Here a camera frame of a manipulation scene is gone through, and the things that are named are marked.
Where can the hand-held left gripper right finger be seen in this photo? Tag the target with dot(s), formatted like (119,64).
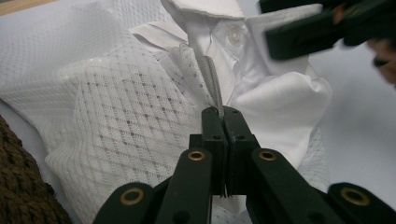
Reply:
(238,137)

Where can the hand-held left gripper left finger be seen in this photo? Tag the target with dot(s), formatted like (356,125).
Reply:
(214,130)

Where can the white shirt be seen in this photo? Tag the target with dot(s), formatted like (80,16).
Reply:
(274,109)

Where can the white mesh laundry bag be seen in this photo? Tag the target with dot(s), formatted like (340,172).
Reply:
(109,124)

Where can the brown wicker basket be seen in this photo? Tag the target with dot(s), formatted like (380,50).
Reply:
(21,186)

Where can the wooden table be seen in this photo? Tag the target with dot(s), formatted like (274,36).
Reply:
(15,4)

